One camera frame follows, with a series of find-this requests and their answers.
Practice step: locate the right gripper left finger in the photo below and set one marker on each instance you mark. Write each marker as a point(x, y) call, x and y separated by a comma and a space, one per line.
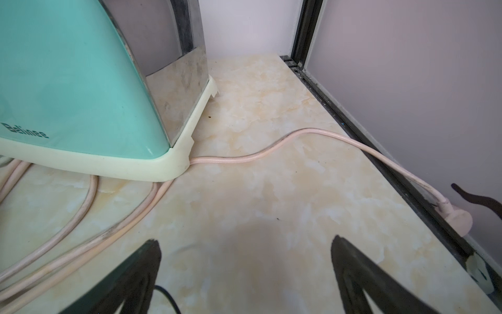
point(128, 288)

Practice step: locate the mint green toaster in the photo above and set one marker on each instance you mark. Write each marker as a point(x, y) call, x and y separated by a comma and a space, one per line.
point(107, 88)

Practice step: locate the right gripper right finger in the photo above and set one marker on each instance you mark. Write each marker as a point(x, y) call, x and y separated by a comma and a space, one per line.
point(358, 277)

